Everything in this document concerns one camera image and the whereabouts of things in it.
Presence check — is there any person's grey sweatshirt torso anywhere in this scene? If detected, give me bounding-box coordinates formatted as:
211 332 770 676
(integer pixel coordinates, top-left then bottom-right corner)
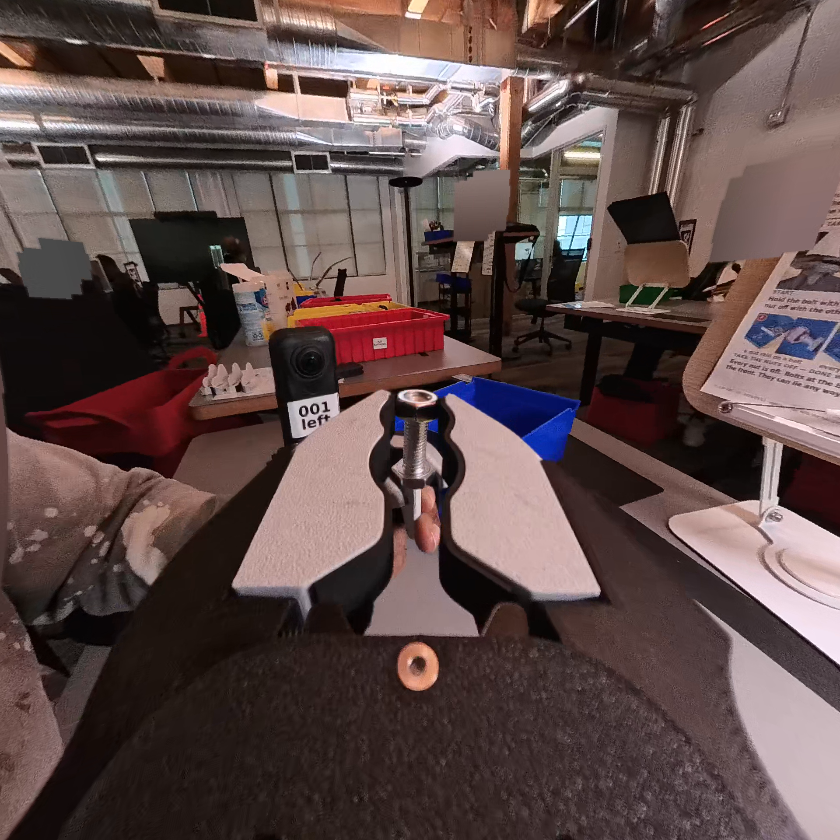
0 591 67 828

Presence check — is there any printed instruction sheet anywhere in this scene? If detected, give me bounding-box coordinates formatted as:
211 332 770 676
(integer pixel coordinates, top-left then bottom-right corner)
701 190 840 401

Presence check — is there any yellow plastic tray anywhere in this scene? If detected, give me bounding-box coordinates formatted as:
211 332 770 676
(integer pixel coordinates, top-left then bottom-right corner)
287 301 411 324

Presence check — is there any white wipes canister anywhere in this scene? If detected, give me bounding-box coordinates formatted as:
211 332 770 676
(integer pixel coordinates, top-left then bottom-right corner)
220 262 271 347

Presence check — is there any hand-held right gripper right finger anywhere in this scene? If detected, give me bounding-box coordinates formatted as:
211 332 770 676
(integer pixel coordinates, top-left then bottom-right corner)
438 392 602 624

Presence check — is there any black monitor on stand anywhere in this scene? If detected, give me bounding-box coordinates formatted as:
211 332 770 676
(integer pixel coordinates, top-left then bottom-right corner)
128 210 256 284

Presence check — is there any red plastic crate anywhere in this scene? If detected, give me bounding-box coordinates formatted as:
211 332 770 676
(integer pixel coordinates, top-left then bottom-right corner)
294 308 452 363

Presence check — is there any wooden board on white stand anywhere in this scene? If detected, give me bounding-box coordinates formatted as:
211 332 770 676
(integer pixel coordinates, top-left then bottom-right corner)
605 190 692 314

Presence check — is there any white carton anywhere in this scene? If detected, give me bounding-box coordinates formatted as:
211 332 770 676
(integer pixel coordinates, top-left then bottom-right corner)
264 270 298 330

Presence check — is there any rack of white printed parts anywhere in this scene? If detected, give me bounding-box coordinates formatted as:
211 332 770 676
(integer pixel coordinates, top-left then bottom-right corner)
199 363 265 399

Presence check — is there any red tote bag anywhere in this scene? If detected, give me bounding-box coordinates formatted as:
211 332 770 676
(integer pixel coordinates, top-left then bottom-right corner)
25 346 219 476

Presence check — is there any black floor lamp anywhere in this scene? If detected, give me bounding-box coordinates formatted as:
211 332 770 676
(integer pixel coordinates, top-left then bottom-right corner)
388 175 425 309

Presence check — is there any blue plastic bin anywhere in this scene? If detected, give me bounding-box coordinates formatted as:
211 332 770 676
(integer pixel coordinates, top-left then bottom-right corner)
394 377 581 462

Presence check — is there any silver ventilation duct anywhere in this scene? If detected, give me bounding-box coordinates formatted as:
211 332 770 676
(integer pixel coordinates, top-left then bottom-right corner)
0 0 697 158

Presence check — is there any red ottoman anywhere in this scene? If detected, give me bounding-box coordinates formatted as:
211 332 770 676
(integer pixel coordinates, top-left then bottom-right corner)
583 375 685 448

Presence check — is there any storage shelf with blue bins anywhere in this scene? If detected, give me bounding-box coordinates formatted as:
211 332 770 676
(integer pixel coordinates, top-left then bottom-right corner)
422 220 475 343

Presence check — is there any wooden office desk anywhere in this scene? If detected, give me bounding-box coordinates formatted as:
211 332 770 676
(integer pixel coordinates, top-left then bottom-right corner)
546 298 718 421

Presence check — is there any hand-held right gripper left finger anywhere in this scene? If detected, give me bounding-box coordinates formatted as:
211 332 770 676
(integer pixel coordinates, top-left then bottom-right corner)
231 390 396 623

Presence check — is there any silver hex bolt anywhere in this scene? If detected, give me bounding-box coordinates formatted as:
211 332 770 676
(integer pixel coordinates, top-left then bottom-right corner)
392 419 445 490

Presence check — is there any small green bin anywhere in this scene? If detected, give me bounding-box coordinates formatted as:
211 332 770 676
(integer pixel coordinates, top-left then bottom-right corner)
619 281 686 307

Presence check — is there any wooden support post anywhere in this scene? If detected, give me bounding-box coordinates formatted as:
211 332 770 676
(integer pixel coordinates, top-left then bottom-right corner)
497 75 527 358

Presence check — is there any person's left hand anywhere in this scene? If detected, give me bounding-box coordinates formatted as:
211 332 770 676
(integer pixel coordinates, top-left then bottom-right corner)
392 489 443 578

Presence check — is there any large black panel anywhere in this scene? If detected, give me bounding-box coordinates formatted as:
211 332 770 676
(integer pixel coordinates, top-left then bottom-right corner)
0 282 161 431

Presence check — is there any person's left forearm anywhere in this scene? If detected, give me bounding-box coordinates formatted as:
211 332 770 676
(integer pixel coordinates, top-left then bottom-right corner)
0 430 217 624

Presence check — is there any black office chair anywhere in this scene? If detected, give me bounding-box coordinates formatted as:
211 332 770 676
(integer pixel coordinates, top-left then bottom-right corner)
512 245 586 357

